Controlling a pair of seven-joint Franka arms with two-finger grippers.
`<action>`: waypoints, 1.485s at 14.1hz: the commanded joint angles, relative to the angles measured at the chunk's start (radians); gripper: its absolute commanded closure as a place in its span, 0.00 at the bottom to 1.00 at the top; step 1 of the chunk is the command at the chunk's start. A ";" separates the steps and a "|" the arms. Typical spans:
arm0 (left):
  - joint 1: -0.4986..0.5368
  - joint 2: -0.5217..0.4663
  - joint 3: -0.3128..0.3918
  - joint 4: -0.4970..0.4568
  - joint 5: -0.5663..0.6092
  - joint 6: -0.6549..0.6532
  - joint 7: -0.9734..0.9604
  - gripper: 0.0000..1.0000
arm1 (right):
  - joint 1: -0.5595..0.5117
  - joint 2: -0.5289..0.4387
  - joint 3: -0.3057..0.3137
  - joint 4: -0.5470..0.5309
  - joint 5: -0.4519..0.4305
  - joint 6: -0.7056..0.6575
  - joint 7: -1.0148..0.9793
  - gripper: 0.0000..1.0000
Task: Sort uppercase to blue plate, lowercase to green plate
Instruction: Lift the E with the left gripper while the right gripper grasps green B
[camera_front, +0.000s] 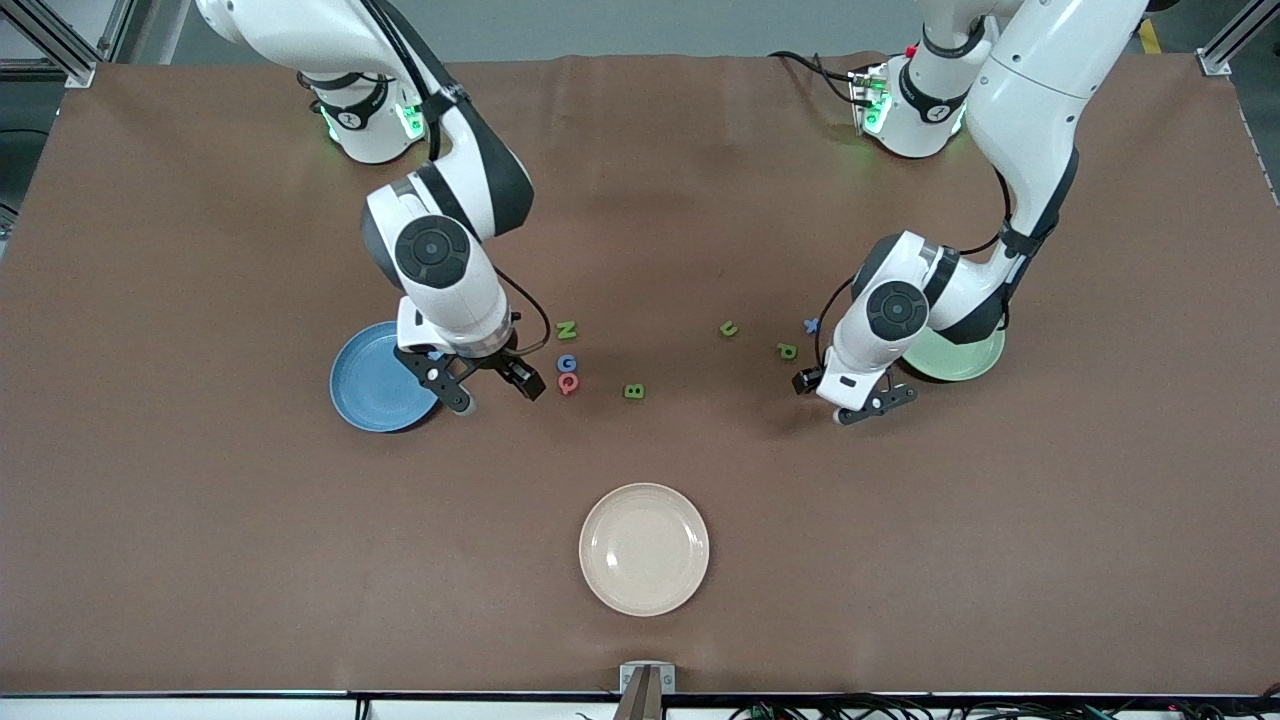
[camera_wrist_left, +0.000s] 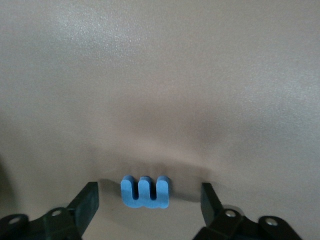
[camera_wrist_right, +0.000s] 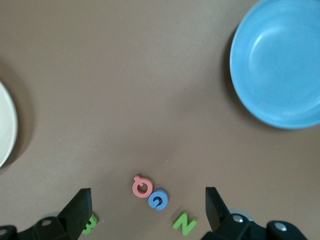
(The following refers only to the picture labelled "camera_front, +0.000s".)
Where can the red foam capital Q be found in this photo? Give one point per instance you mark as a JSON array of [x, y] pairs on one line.
[[568, 383]]

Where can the green foam capital N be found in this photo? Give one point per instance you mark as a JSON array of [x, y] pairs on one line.
[[567, 330]]

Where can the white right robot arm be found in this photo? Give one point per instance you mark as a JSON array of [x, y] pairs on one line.
[[432, 250]]

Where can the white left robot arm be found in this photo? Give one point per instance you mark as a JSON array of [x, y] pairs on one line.
[[897, 310]]

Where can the blue plate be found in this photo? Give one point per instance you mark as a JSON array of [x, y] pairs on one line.
[[375, 395]]

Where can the green plate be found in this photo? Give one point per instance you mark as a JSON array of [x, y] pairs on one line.
[[960, 360]]

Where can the cream plate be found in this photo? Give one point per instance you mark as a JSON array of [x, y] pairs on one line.
[[644, 550]]

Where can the brown table mat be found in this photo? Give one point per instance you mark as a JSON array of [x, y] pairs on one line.
[[640, 450]]

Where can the grey base connector bracket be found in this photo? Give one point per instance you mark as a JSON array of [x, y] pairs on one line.
[[410, 122], [868, 92]]

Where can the grey metal mount bracket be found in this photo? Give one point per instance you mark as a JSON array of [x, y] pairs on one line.
[[647, 690]]

